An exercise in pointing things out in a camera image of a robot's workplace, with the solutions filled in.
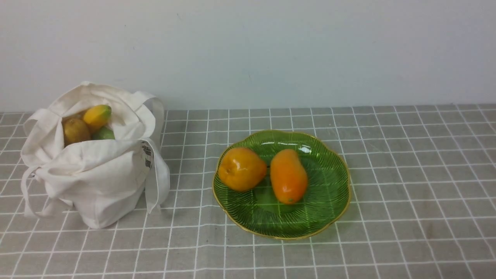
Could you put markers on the small yellow green mango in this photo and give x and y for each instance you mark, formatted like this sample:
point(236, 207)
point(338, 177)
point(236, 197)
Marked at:
point(97, 117)

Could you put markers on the brown kiwi fruit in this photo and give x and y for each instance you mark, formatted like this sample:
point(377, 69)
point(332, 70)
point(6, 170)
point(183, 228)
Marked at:
point(75, 130)

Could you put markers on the green fruit in bag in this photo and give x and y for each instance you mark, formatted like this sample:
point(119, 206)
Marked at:
point(103, 134)

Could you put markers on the grey checked tablecloth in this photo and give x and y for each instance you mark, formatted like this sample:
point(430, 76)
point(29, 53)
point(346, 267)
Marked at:
point(423, 203)

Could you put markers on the white cloth tote bag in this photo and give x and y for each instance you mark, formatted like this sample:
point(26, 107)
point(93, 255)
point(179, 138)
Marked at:
point(104, 179)

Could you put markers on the orange pear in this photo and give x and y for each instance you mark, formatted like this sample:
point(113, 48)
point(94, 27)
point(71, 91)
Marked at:
point(241, 169)

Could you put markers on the green glass plate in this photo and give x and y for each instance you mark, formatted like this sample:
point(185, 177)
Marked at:
point(258, 210)

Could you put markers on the orange mango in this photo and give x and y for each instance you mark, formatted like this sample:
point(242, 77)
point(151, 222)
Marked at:
point(288, 177)

